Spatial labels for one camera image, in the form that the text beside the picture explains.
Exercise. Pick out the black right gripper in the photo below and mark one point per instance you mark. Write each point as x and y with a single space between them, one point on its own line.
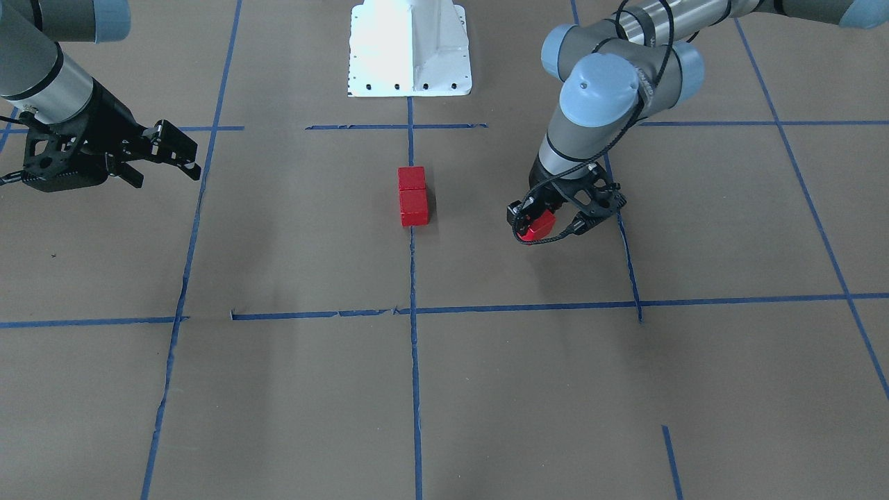
105 115

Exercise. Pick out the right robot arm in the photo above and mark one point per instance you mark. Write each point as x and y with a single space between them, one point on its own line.
38 76

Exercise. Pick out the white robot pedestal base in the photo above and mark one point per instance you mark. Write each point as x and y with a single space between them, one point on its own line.
408 48

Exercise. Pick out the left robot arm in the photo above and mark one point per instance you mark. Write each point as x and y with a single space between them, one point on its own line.
614 74

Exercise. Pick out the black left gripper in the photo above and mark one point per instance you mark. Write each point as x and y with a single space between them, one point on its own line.
544 176

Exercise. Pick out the red block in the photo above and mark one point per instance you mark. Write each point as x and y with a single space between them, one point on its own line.
539 229
411 178

